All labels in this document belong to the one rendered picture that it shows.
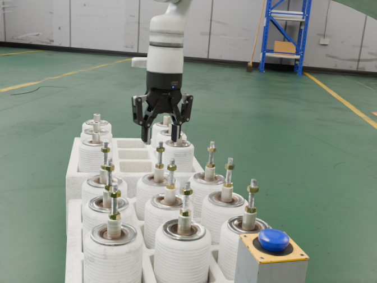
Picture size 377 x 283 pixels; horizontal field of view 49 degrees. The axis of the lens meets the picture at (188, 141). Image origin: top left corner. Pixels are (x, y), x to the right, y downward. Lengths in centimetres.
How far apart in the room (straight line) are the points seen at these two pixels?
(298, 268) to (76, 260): 39
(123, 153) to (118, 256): 76
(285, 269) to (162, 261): 24
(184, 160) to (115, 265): 58
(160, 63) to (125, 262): 39
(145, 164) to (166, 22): 57
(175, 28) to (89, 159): 49
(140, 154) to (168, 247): 74
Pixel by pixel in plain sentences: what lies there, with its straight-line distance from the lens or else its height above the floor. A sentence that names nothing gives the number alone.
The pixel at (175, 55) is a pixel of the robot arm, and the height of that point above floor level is 53.
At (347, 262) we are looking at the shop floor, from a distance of 126.
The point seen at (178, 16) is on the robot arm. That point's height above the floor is 60.
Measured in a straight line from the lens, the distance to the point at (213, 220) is 84.
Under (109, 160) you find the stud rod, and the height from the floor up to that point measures 34.
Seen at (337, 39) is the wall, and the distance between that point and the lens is 720.
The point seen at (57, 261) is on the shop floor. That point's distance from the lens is 113.
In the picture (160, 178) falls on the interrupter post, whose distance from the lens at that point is 93.
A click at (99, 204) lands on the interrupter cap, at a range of 81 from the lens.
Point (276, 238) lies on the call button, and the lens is 57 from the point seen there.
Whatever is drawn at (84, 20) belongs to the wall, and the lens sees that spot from 758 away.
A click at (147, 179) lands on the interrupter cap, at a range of 93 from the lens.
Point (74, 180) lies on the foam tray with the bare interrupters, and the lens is 117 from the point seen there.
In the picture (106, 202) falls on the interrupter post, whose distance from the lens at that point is 80.
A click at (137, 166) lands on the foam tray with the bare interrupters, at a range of 129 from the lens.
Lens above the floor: 59
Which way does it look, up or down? 15 degrees down
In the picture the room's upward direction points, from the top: 4 degrees clockwise
